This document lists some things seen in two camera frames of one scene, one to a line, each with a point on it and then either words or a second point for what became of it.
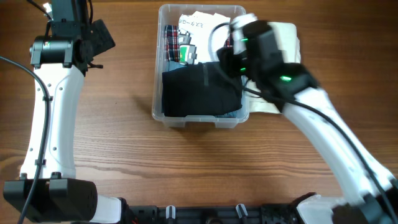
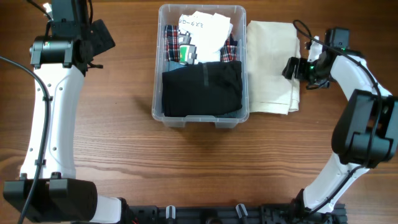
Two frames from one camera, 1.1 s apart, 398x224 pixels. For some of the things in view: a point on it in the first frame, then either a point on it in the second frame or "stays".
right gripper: (225, 60) to (290, 67)
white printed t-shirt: (200, 35) stays
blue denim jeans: (171, 65) stays
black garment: (200, 89) stays
